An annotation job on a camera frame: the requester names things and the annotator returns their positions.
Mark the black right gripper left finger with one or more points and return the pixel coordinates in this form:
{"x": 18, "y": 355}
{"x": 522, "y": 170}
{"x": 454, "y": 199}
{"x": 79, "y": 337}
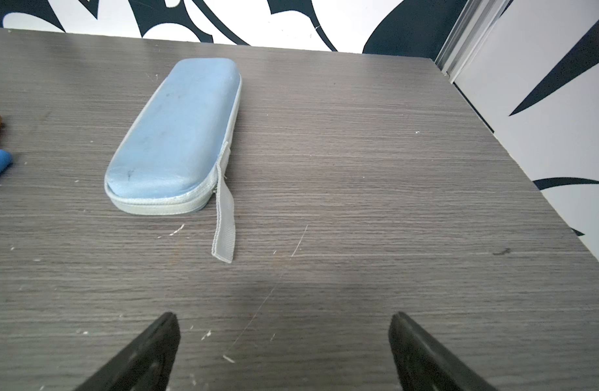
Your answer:
{"x": 145, "y": 363}

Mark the light blue pencil case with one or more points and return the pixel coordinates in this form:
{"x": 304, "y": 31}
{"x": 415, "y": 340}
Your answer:
{"x": 173, "y": 158}

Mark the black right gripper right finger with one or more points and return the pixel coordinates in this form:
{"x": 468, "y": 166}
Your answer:
{"x": 423, "y": 363}

